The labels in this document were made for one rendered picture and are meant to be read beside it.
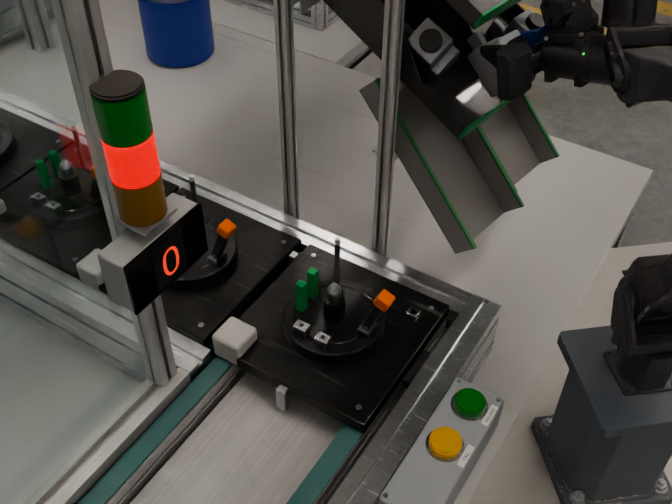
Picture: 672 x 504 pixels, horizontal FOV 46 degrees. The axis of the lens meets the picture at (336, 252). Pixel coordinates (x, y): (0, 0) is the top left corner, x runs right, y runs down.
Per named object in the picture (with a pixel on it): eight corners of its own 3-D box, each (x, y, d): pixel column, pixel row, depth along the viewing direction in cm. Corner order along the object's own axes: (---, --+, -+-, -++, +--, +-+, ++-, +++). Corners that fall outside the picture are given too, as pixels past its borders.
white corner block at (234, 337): (259, 346, 110) (257, 327, 108) (239, 368, 108) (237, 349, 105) (232, 332, 112) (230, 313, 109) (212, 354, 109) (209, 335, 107)
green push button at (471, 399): (489, 405, 103) (491, 395, 102) (476, 427, 101) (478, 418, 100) (461, 391, 105) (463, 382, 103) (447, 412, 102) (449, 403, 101)
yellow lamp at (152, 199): (177, 207, 84) (171, 170, 81) (145, 233, 81) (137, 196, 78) (141, 190, 86) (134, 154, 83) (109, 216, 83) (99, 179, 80)
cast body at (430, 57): (460, 56, 109) (461, 43, 102) (437, 80, 109) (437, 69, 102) (414, 16, 109) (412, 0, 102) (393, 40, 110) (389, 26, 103)
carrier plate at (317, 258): (448, 314, 115) (450, 304, 113) (363, 434, 100) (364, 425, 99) (310, 252, 124) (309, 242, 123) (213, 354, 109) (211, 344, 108)
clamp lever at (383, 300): (376, 325, 107) (396, 296, 101) (369, 335, 106) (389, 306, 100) (355, 309, 108) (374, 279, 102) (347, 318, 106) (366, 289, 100)
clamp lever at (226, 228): (226, 254, 117) (237, 225, 111) (217, 262, 116) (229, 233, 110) (207, 239, 117) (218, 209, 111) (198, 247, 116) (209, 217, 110)
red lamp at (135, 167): (171, 169, 81) (164, 129, 77) (137, 196, 78) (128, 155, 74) (134, 153, 83) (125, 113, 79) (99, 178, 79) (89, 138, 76)
